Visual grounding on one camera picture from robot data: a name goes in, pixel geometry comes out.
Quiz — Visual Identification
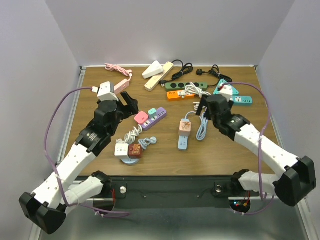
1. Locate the teal cube adapter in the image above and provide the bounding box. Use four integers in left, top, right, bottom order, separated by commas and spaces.
147, 108, 157, 119

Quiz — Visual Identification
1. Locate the pink cube socket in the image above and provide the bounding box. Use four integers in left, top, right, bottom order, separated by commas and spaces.
178, 118, 192, 137

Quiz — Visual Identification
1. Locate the dark red cube socket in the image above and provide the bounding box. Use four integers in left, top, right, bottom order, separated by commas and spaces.
128, 143, 143, 159

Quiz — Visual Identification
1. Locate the light blue power strip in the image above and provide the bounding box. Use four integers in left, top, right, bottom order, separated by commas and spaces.
177, 135, 189, 151

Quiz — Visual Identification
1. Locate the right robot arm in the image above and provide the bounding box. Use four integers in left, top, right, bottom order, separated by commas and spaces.
196, 94, 317, 207

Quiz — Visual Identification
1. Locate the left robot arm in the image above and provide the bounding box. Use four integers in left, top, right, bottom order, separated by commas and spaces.
18, 91, 139, 235

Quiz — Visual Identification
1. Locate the pink plug adapter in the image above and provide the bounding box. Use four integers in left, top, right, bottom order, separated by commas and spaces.
134, 111, 149, 125

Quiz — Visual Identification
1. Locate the teal rectangular power strip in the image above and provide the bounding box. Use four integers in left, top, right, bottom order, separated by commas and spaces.
230, 95, 253, 106

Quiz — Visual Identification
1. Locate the teal triangular socket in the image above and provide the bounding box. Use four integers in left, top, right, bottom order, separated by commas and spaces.
213, 79, 240, 96

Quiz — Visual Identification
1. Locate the pink power strip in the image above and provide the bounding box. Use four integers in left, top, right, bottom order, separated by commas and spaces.
114, 79, 130, 95

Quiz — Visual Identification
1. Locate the purple power strip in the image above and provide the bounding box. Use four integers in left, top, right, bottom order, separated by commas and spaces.
141, 107, 167, 132

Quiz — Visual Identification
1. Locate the orange power strip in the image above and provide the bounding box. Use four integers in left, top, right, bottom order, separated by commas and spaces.
166, 90, 195, 102

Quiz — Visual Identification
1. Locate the beige power strip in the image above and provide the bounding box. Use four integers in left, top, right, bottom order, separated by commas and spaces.
144, 61, 174, 92

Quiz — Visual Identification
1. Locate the green power strip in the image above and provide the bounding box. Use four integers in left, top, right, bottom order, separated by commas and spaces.
164, 82, 208, 92

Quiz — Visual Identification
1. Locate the white cube socket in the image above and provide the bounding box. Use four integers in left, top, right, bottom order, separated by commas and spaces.
114, 143, 129, 159

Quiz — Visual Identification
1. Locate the white triangular socket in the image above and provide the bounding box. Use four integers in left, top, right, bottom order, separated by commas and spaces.
142, 60, 164, 79

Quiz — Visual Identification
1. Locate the round blue socket base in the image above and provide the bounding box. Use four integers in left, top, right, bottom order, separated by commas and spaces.
121, 157, 140, 166

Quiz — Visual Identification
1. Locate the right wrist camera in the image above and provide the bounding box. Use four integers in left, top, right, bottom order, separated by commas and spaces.
219, 85, 233, 102

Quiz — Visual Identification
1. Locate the white bundled cable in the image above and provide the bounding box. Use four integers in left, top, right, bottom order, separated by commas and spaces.
178, 81, 213, 111

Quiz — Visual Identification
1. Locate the light blue strip cable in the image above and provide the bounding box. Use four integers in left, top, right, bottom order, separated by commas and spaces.
185, 111, 210, 141

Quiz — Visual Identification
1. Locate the white braided cable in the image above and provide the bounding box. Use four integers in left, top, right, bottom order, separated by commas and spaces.
116, 124, 144, 145

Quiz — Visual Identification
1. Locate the black cable with plug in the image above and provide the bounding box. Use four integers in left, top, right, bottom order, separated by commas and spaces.
196, 64, 233, 87

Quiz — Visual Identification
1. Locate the grey-blue plug with cable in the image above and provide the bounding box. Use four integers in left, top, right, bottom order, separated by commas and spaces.
138, 136, 157, 150

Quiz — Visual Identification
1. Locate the black cable with europlug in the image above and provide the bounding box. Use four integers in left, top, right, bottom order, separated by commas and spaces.
159, 59, 194, 88

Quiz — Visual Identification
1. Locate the pink strip cable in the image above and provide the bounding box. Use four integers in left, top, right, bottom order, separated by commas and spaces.
104, 62, 133, 82

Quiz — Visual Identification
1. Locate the aluminium frame rail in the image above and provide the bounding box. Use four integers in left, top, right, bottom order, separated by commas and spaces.
39, 66, 87, 201

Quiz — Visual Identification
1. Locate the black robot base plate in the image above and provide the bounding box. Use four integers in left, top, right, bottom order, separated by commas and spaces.
92, 175, 258, 210

